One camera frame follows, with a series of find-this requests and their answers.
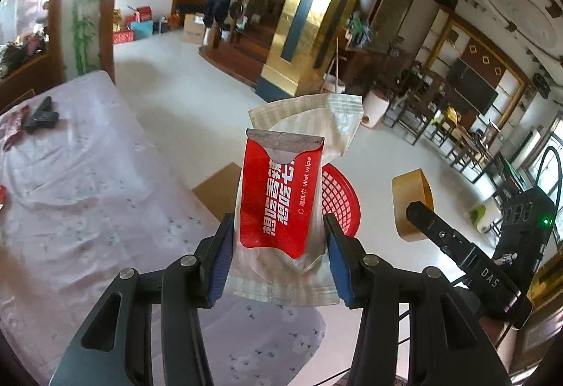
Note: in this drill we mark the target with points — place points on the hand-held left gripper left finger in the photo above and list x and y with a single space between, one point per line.
219 265

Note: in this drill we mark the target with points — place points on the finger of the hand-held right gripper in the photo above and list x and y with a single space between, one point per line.
442 232

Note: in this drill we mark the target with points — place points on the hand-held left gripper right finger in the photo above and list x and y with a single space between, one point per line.
339 269

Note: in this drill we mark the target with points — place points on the tan tape roll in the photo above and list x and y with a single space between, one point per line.
409 201

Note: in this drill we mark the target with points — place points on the red plastic basket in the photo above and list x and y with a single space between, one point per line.
341 197

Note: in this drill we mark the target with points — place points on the red wet wipe packet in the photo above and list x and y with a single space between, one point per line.
272 201

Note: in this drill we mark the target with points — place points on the striped plastic bag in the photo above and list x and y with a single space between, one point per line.
308 122

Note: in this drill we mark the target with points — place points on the green plastic stool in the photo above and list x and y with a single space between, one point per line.
478 216

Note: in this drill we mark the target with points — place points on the flat cardboard box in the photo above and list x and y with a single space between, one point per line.
215 192

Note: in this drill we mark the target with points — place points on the dark wooden chair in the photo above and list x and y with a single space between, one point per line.
448 133
415 109

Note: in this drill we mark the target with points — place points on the yellow bag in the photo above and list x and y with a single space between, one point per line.
449 114

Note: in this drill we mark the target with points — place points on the pale floral tablecloth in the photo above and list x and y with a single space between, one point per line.
110 192

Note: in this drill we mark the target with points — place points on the white plastic barrel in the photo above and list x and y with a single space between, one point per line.
376 109

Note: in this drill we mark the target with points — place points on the black television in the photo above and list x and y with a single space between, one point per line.
473 84

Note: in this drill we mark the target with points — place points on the dark wooden cabinet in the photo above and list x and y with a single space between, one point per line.
374 69

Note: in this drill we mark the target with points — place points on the white plastic bucket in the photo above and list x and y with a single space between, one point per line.
330 83

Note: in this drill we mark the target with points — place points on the wooden broom stick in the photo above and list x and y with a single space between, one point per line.
336 60

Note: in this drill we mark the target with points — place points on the wooden staircase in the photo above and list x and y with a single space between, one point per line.
246 51

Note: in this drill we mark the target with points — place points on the small red wrapper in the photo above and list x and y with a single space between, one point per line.
1 197

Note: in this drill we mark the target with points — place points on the small black object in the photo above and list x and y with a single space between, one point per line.
42 115

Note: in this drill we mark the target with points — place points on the ceiling plaster medallion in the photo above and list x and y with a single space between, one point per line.
514 3

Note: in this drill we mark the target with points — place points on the open cardboard box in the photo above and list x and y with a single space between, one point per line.
193 29

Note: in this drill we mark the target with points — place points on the long red wrapper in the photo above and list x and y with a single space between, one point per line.
15 126

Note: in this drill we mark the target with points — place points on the red gift box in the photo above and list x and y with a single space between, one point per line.
123 36
144 14

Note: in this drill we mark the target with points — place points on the blue gift bag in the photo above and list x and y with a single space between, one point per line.
141 29

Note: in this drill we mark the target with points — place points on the golden pillar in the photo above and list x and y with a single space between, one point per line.
316 7

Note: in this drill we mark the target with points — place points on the golden ornament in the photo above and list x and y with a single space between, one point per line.
117 20

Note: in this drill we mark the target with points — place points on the bamboo painted glass partition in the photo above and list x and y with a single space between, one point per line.
83 16

